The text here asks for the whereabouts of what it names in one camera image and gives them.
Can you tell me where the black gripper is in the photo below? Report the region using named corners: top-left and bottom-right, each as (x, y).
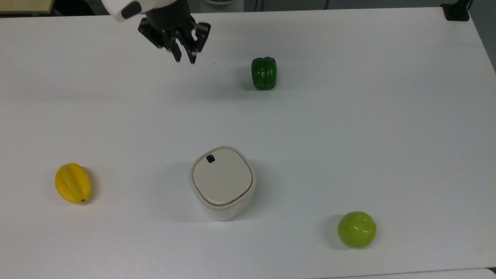
top-left (138, 0), bottom-right (212, 64)

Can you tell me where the beige bin lid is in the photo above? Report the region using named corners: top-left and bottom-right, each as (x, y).
top-left (192, 148), bottom-right (253, 206)

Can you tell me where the white garbage bin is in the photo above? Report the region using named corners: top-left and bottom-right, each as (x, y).
top-left (189, 146), bottom-right (257, 221)

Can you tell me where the green bell pepper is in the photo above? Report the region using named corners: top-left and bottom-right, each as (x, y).
top-left (251, 57), bottom-right (278, 91)

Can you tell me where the light wooden table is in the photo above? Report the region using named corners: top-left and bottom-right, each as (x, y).
top-left (0, 0), bottom-right (54, 15)

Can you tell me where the yellow starfruit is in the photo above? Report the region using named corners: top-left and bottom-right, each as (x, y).
top-left (55, 163), bottom-right (92, 204)

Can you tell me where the green apple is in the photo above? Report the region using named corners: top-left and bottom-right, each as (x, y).
top-left (337, 211), bottom-right (377, 249)

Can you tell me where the black table clamp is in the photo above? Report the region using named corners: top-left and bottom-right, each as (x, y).
top-left (441, 0), bottom-right (472, 22)

